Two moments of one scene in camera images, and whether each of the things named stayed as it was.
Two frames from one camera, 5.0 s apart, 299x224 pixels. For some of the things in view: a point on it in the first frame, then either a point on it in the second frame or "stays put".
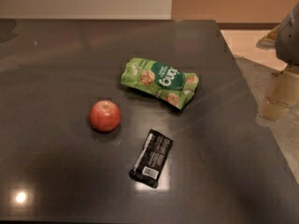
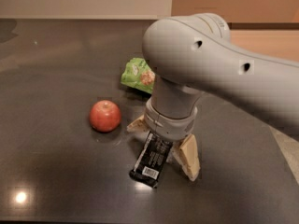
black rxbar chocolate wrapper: x=151 y=159 stays put
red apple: x=105 y=116 stays put
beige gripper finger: x=283 y=93 to x=185 y=154
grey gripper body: x=289 y=42 to x=170 y=124
